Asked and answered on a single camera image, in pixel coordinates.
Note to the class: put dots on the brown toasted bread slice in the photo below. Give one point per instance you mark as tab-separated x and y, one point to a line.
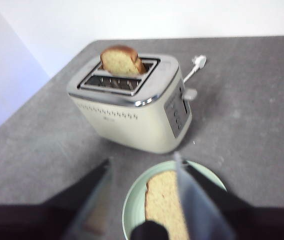
118	61
164	200

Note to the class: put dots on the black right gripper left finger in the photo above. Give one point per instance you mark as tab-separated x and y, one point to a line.
44	220

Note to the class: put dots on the cream toaster with chrome top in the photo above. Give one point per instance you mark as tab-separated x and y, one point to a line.
132	125

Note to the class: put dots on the pale green round plate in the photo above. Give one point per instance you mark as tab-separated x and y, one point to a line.
134	200

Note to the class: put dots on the grey toaster lever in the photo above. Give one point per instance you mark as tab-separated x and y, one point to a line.
190	94

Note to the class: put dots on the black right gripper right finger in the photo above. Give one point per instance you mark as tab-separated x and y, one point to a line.
232	220

